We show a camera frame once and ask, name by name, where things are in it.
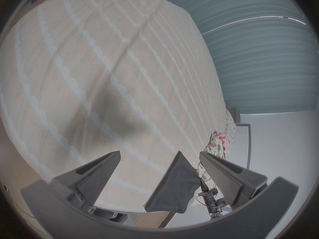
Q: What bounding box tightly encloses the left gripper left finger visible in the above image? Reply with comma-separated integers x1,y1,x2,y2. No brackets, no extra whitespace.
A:
51,151,121,206

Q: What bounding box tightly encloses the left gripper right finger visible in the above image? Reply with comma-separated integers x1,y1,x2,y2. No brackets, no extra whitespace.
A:
199,151,268,206

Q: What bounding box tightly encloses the black T-shirt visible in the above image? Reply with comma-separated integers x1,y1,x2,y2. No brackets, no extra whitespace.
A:
145,150,202,213

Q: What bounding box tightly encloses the bed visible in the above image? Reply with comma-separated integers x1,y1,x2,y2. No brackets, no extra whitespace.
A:
0,0,251,213

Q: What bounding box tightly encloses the white printed pyjama top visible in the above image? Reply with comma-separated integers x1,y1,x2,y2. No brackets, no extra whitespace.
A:
196,131,225,184

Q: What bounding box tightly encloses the pink garment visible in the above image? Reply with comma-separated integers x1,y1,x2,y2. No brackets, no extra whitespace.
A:
217,132,229,146

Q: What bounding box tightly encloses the grey bedside table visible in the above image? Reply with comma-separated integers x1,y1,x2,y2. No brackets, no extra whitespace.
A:
225,101,241,123

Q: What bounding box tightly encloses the blue-green curtain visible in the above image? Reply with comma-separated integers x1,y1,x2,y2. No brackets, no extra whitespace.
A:
136,0,308,35
201,16,319,115

